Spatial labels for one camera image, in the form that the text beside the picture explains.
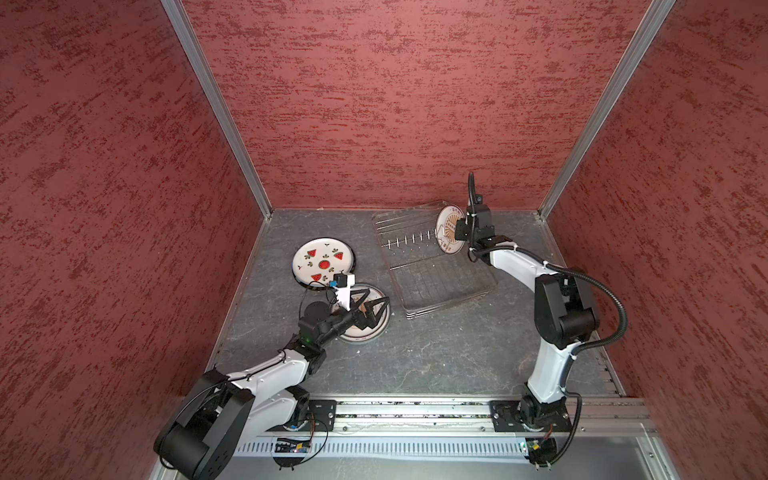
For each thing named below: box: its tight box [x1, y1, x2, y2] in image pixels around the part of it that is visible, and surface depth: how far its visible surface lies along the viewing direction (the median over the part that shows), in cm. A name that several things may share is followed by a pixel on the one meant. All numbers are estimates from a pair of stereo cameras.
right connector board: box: [526, 437, 557, 466], surface depth 72 cm
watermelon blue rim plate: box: [293, 238, 354, 285], surface depth 105 cm
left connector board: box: [274, 441, 310, 453], surface depth 73 cm
